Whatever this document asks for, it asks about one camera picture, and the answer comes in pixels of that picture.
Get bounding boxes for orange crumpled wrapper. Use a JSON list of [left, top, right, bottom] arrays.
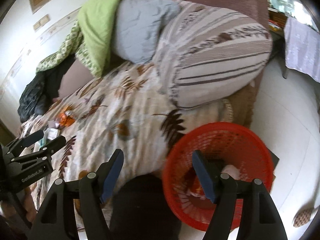
[[55, 106, 75, 129]]

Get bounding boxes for leaf pattern bed blanket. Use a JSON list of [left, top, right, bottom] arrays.
[[21, 62, 233, 208]]

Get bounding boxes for patterned slipper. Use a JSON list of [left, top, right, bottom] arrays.
[[293, 206, 319, 228]]

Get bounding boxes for striped beige pillow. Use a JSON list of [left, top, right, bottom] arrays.
[[152, 0, 272, 110]]

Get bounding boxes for grey blue pillow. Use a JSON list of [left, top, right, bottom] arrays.
[[111, 0, 181, 64]]

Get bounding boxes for black jacket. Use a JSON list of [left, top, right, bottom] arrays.
[[17, 55, 75, 123]]

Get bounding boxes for green patterned quilt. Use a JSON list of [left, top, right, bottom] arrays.
[[36, 0, 121, 77]]

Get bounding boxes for white lace cloth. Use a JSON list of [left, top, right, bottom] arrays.
[[284, 17, 319, 82]]

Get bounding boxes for teal white packet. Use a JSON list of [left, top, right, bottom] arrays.
[[33, 129, 49, 153]]

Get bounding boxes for pink bed sheet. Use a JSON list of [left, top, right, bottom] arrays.
[[52, 60, 94, 102]]

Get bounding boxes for red mesh trash basket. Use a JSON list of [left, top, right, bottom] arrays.
[[162, 122, 274, 231]]

